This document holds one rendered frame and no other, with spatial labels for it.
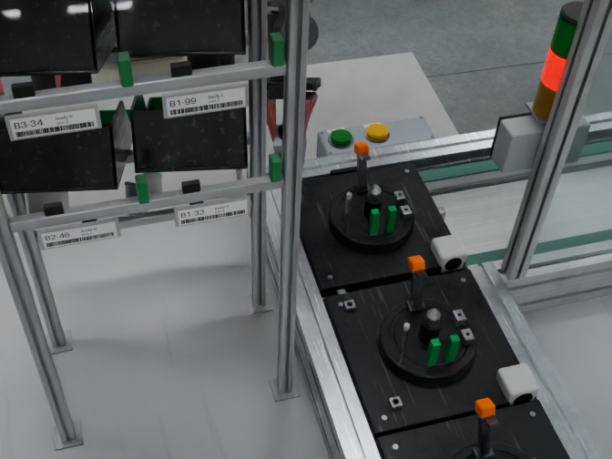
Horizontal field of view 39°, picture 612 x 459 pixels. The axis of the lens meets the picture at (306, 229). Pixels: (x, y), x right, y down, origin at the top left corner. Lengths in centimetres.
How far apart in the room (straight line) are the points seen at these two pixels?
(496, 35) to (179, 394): 263
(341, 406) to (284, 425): 13
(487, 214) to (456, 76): 190
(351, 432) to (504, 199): 58
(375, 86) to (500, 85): 158
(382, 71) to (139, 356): 88
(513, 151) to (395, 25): 247
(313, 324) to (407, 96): 72
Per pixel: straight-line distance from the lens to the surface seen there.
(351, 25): 362
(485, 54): 356
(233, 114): 98
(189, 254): 151
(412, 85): 189
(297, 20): 85
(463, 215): 153
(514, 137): 120
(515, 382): 123
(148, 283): 147
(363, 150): 139
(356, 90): 186
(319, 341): 126
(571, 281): 147
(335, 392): 122
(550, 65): 116
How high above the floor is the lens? 199
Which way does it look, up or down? 47 degrees down
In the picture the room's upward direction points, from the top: 3 degrees clockwise
